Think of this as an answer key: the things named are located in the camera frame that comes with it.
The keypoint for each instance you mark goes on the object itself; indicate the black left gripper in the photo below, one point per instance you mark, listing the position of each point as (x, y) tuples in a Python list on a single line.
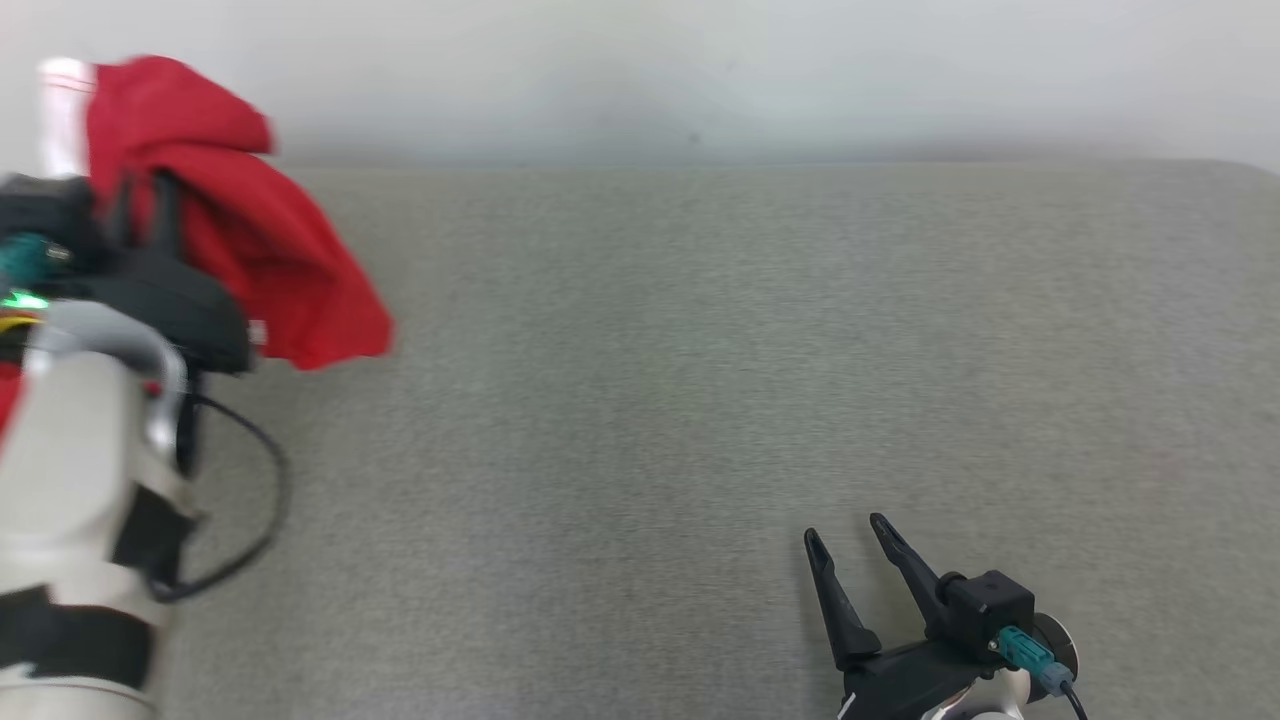
[(170, 300)]

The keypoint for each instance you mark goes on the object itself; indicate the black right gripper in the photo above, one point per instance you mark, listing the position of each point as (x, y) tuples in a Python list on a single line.
[(900, 685)]

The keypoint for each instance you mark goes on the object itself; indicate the red shorts with white stripe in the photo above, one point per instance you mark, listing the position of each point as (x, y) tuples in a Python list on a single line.
[(250, 230)]

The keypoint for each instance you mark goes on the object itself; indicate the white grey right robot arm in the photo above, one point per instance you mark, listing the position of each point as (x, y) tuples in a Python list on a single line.
[(1050, 650)]

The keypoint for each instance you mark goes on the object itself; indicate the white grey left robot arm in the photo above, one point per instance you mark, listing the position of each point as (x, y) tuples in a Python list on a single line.
[(70, 470)]

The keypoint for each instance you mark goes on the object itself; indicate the grey fabric sofa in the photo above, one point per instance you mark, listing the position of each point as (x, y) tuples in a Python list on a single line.
[(700, 400)]

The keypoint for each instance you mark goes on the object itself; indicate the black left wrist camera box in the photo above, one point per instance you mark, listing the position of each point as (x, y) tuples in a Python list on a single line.
[(45, 215)]

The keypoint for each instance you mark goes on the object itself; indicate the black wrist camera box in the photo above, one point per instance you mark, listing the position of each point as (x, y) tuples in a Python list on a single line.
[(985, 605), (45, 215)]

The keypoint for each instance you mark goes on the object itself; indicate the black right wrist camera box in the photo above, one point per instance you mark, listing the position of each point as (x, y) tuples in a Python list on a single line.
[(985, 605)]

